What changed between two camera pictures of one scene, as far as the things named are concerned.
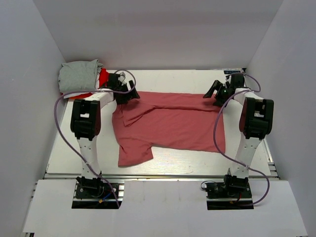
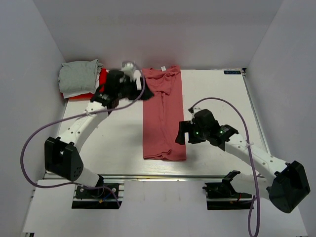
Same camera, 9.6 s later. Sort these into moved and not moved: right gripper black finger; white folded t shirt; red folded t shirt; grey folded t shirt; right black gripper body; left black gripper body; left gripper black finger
Moved: left gripper black finger; right gripper black finger; right black gripper body
Not moved: grey folded t shirt; red folded t shirt; left black gripper body; white folded t shirt
